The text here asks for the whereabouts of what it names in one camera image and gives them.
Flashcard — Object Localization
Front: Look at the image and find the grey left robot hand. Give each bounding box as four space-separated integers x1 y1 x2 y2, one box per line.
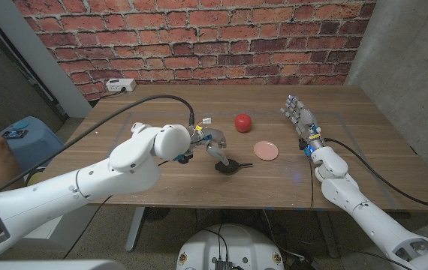
187 125 231 168

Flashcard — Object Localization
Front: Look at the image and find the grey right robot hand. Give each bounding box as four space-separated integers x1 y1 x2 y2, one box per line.
279 94 326 150

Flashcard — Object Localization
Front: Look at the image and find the black rubber air blower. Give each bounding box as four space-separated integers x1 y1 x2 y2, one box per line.
214 159 254 176

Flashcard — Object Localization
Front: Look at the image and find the red apple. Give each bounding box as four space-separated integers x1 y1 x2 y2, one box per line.
234 113 253 134

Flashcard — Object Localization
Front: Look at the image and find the pink round plate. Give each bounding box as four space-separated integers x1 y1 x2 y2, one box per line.
253 140 279 162

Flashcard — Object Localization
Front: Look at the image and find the red brick print backdrop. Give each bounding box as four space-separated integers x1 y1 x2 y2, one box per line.
13 0 377 101

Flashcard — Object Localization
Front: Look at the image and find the white power strip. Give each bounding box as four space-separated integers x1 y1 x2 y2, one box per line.
105 77 137 93

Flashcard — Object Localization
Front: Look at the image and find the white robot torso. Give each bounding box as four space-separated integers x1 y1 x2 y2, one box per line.
176 223 285 270

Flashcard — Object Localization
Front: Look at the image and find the white flat floor board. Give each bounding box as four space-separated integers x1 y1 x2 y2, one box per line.
22 204 99 251

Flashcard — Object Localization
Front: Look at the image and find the blue plastic stool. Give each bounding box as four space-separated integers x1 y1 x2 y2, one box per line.
0 115 65 173

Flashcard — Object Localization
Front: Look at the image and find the white yellow floor object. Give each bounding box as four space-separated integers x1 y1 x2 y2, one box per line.
25 166 46 185

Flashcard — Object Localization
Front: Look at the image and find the black small device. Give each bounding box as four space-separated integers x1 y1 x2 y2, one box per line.
2 129 29 140

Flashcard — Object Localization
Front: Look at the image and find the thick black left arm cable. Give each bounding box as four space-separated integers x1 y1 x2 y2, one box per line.
0 93 196 194

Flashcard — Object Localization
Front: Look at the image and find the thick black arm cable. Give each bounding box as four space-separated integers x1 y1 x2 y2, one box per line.
0 93 196 194
324 136 428 232

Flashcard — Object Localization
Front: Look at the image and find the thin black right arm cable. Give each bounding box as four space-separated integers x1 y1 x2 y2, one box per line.
307 155 315 209

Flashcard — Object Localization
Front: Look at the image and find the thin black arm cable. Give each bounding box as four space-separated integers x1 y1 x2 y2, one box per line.
62 159 179 260
307 155 315 209

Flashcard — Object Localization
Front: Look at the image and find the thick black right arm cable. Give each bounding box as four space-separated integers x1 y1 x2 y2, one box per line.
324 136 428 232

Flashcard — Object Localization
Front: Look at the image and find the black power strip cord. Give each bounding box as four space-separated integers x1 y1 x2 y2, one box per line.
99 86 128 99

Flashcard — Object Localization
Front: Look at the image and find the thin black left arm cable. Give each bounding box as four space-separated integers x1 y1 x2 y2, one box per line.
62 159 179 260

